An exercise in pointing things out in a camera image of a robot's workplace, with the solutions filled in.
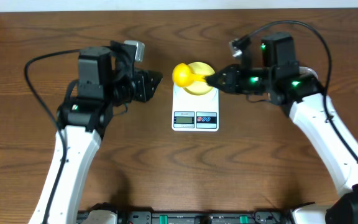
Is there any clear plastic container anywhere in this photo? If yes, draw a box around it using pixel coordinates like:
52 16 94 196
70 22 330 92
299 67 318 80

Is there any right black cable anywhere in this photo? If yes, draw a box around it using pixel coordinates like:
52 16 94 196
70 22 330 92
244 20 358 186

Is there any white digital kitchen scale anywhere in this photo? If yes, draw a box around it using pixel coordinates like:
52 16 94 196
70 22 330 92
172 84 219 132

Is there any left black cable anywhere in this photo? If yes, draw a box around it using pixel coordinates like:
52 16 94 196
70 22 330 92
23 49 82 224

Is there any yellow measuring scoop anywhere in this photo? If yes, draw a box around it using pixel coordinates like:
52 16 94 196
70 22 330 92
172 62 215 88

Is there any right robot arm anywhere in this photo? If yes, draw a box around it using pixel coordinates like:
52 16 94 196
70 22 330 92
206 32 358 223

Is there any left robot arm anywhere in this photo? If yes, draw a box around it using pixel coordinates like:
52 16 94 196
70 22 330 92
29 40 162 223

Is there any yellow plastic bowl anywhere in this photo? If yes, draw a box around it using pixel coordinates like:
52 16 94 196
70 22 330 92
180 61 218 96

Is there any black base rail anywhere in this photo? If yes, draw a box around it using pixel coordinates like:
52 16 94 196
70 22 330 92
76 203 295 224

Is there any black cable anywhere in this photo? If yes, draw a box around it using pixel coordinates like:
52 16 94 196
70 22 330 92
244 20 358 186
23 49 82 224

